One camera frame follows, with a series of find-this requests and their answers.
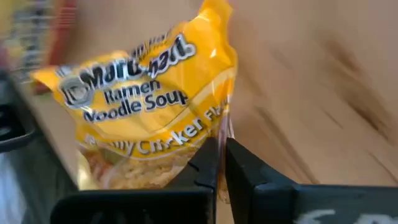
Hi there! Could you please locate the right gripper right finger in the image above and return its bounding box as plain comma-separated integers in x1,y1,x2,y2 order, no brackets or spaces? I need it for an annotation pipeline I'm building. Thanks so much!
226,138,398,224

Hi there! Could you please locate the lime chili shrimp noodle packet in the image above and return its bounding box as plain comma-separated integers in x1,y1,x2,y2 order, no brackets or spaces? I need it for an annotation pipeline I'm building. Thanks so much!
0,0,78,96

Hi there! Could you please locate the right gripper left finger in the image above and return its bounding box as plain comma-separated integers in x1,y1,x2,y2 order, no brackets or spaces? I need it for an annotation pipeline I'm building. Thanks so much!
51,137,220,224

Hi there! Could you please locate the creamy chicken noodle packet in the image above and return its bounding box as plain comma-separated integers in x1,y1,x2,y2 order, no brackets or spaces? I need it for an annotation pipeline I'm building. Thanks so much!
30,0,239,205

